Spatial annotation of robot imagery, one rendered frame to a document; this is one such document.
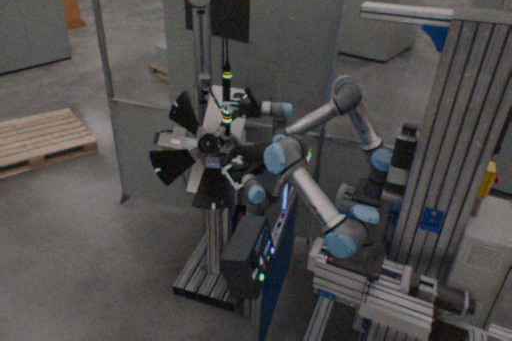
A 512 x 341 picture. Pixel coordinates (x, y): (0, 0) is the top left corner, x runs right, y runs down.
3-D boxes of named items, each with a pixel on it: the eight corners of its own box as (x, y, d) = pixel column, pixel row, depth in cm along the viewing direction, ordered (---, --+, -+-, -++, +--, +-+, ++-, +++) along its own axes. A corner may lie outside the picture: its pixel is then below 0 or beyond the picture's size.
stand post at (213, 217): (210, 275, 299) (207, 171, 254) (221, 279, 297) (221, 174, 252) (208, 280, 295) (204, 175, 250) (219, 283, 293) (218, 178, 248)
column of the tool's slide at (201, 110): (201, 227, 345) (192, 6, 256) (210, 225, 347) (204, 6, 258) (202, 231, 340) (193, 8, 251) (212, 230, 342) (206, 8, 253)
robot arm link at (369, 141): (372, 173, 220) (332, 90, 196) (365, 159, 233) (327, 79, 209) (393, 164, 217) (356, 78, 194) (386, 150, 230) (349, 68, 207)
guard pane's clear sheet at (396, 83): (113, 98, 327) (91, -41, 278) (452, 156, 262) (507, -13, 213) (112, 98, 326) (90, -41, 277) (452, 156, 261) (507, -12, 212)
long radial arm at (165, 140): (210, 144, 252) (204, 140, 241) (207, 156, 250) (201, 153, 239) (168, 136, 259) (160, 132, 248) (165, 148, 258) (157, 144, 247)
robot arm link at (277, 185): (303, 122, 181) (268, 188, 214) (288, 130, 174) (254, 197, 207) (322, 139, 177) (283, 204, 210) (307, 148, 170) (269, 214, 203)
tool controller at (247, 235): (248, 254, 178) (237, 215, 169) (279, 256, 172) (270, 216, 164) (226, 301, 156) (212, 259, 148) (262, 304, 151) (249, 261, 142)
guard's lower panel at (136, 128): (124, 192, 376) (111, 102, 331) (423, 264, 309) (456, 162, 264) (123, 194, 373) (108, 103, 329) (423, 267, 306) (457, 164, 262)
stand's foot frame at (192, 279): (208, 236, 335) (208, 228, 332) (260, 249, 324) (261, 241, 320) (173, 294, 284) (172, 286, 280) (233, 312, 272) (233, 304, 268)
